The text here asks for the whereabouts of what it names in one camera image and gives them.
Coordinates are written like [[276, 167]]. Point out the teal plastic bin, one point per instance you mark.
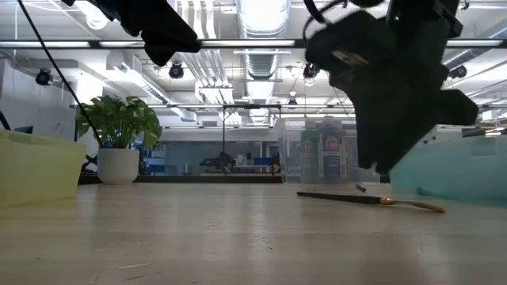
[[455, 170]]

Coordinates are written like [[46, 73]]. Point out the blue paint bottle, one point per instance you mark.
[[330, 158]]

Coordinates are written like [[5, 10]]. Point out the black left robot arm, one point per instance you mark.
[[79, 4]]

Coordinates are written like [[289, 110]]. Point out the slim silver ceiling duct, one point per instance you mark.
[[475, 51]]

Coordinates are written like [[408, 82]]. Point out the green plant in white pot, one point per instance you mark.
[[118, 166]]

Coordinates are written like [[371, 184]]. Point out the gold ferrule paintbrush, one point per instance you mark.
[[340, 196]]

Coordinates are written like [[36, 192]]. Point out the black ceiling spotlight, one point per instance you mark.
[[458, 72], [43, 77], [292, 103], [310, 72], [176, 70]]

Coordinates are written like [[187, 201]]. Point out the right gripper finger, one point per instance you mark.
[[408, 126], [370, 126]]

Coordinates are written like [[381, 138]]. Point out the large silver ceiling duct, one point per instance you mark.
[[261, 23]]

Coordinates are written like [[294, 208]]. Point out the distant robot station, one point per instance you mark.
[[223, 158]]

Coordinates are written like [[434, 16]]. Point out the green paint bottle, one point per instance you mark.
[[309, 158]]

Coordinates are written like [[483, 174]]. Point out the black overhead frame beam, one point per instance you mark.
[[299, 43]]

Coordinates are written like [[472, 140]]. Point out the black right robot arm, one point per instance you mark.
[[424, 16]]

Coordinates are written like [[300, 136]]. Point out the yellow plastic bin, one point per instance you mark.
[[35, 170]]

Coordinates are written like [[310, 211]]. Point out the thin black paintbrush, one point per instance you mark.
[[360, 188]]

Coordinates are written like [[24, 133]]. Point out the clear plastic bin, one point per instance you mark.
[[289, 158]]

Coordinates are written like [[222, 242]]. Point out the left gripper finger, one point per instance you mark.
[[188, 41]]

